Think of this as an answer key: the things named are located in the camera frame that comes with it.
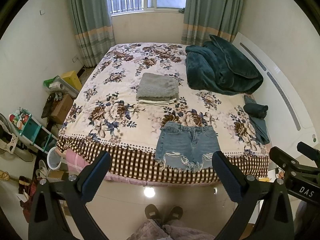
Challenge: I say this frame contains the dark teal plush blanket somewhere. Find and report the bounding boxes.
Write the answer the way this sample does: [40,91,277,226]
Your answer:
[185,35,264,95]

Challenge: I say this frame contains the dark slipper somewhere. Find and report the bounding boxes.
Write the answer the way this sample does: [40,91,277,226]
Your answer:
[144,204,162,224]
[165,206,183,222]

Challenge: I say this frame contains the grey plush pyjama legs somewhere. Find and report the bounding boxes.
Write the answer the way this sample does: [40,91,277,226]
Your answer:
[128,219,215,240]

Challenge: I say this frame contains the green curtain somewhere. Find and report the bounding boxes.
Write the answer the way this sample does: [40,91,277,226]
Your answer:
[68,0,116,67]
[181,0,244,46]

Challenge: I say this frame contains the left dark slipper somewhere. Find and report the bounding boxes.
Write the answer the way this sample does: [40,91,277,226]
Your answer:
[144,204,162,224]

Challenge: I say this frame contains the right green curtain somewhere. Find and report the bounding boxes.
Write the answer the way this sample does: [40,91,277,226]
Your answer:
[181,0,244,46]

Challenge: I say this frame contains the left green curtain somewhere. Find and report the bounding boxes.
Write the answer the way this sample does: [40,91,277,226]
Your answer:
[68,0,116,67]

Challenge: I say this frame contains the blue denim shorts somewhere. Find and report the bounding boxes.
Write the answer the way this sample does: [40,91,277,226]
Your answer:
[155,121,220,172]

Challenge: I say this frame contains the yellow box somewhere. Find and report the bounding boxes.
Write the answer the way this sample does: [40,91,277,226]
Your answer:
[61,70,82,91]

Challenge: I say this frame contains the grey folded towel stack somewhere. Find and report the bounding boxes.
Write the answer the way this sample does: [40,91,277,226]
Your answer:
[136,73,179,104]

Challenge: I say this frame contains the white mesh waste bin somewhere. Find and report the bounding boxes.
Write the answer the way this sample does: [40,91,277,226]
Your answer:
[47,147,62,170]

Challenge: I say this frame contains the dark teal folded cloth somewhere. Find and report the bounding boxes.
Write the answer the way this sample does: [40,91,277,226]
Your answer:
[244,94,270,145]

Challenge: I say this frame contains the right dark slipper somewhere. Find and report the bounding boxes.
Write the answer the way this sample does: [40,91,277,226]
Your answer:
[165,206,183,222]

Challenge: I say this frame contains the white headboard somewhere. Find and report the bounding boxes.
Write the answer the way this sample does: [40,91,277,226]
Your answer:
[233,33,318,158]

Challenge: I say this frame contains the brown cardboard box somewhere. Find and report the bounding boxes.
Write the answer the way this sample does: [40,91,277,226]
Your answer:
[49,94,73,125]

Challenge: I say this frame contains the teal shelf rack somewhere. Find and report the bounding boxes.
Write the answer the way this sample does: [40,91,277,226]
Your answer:
[9,107,57,153]

